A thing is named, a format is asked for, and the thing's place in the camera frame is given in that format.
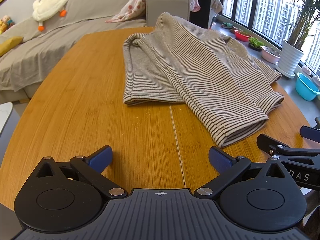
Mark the pink plastic basin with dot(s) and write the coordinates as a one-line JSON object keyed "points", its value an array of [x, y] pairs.
{"points": [[270, 57]]}

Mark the green slippers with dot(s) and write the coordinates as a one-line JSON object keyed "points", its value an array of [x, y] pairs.
{"points": [[227, 25]]}

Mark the grey sofa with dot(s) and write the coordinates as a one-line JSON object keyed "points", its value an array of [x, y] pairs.
{"points": [[167, 10]]}

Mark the red plastic basin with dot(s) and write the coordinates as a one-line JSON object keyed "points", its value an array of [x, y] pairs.
{"points": [[241, 37]]}

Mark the white plant pot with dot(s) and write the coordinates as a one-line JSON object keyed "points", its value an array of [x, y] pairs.
{"points": [[290, 55]]}

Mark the orange yellow toy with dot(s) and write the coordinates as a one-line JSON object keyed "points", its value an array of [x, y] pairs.
{"points": [[2, 27]]}

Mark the blue plastic basin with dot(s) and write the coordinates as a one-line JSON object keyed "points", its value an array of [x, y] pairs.
{"points": [[306, 87]]}

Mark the grey sofa cover cloth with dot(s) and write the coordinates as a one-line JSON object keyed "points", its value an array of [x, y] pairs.
{"points": [[75, 12]]}

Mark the striped knit sweater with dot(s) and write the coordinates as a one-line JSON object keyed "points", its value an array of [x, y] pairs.
{"points": [[187, 67]]}

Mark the pink slipper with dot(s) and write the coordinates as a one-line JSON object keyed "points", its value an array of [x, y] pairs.
{"points": [[316, 79], [306, 70]]}

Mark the cartoon figure toy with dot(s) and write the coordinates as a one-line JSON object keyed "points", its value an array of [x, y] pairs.
{"points": [[8, 20]]}

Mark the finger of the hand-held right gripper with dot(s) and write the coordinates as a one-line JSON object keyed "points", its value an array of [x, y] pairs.
{"points": [[310, 132], [267, 142]]}

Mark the pink floral blanket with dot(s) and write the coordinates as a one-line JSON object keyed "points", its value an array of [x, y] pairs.
{"points": [[132, 7]]}

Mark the green potted plant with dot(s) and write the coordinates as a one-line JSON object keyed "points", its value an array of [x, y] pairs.
{"points": [[256, 42]]}

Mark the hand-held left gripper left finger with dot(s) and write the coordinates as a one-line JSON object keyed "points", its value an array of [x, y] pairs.
{"points": [[101, 158]]}

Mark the black framed window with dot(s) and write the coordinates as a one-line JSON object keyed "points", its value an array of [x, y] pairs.
{"points": [[253, 2]]}

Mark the small yellow pillow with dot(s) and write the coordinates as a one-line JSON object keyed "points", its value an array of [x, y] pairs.
{"points": [[10, 45]]}

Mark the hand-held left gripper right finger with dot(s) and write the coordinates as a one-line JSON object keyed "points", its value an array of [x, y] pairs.
{"points": [[220, 158]]}

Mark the green bamboo plant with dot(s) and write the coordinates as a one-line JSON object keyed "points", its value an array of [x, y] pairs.
{"points": [[303, 17]]}

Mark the hanging beige cloth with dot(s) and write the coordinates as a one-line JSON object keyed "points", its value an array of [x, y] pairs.
{"points": [[217, 5]]}

